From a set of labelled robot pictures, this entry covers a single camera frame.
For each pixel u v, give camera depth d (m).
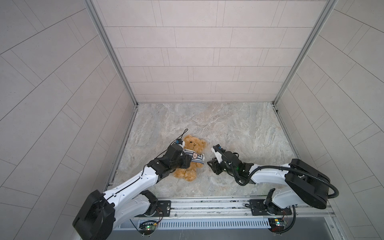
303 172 0.45
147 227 0.65
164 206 0.71
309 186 0.43
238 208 0.73
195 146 0.83
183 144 0.75
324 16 0.73
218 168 0.74
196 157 0.82
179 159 0.71
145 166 0.56
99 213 0.38
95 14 0.73
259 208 0.71
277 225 0.68
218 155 0.74
